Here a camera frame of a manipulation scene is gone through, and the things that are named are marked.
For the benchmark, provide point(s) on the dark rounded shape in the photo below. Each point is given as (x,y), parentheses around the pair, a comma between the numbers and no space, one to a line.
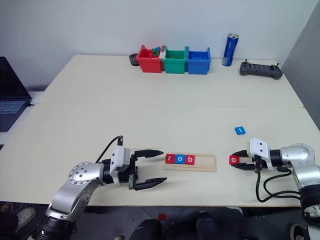
(207,226)
(147,230)

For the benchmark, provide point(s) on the dark laptop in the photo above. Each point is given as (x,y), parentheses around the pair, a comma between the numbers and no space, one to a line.
(11,85)

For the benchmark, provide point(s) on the green toy brick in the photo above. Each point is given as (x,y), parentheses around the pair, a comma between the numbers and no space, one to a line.
(155,52)

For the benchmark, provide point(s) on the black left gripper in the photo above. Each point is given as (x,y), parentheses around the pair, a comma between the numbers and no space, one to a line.
(125,178)

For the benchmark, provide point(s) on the blue drink can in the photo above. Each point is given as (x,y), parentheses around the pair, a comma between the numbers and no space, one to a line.
(230,50)

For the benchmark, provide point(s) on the blue plastic bin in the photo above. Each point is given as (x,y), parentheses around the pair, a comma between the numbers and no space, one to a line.
(197,66)

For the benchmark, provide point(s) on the blue letter tile o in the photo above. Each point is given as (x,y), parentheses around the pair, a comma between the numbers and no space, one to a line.
(179,159)

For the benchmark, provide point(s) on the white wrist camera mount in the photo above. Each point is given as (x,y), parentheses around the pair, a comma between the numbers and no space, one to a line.
(260,147)
(118,157)

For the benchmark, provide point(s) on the red letter tile r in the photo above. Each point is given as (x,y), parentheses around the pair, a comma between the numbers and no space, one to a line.
(170,158)

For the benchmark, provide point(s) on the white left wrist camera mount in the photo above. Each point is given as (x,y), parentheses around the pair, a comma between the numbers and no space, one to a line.
(118,157)

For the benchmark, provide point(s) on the dark round holder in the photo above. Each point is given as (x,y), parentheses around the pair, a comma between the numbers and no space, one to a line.
(132,60)

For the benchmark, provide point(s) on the grey partition panel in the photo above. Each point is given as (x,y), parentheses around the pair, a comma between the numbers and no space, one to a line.
(305,75)

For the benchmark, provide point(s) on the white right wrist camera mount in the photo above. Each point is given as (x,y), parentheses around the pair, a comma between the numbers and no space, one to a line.
(260,147)

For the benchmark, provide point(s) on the blue letter tile t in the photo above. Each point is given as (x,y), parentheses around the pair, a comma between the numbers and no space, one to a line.
(240,130)

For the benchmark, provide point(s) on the white sneaker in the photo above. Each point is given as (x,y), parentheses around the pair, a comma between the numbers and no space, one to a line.
(297,232)

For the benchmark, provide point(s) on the green plastic bin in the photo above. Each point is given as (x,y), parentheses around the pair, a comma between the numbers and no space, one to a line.
(173,65)

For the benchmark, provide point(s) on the grey handheld controller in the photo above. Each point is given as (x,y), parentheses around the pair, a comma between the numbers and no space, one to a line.
(261,70)

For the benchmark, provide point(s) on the white toy brick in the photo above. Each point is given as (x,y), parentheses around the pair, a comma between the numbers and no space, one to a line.
(162,55)

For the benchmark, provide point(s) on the red letter tile o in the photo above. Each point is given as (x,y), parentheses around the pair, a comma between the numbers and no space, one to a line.
(234,160)

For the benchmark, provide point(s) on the red plastic bin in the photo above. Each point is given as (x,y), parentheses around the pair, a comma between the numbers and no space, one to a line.
(149,63)

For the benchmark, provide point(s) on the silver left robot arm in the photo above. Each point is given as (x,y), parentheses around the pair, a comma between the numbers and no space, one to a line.
(82,175)

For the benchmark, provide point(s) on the wooden letter tray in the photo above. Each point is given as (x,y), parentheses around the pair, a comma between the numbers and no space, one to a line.
(205,162)

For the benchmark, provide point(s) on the black laptop plug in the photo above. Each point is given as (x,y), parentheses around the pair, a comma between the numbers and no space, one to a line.
(30,104)

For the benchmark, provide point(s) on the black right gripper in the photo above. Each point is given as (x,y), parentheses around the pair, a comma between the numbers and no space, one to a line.
(257,160)

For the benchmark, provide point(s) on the white perforated shoe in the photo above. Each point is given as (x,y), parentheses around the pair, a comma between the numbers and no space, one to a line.
(25,216)

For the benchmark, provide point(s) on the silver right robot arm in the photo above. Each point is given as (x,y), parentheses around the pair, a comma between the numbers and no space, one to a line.
(300,155)

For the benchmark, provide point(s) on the red letter tile b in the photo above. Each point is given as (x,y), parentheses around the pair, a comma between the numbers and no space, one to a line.
(189,160)

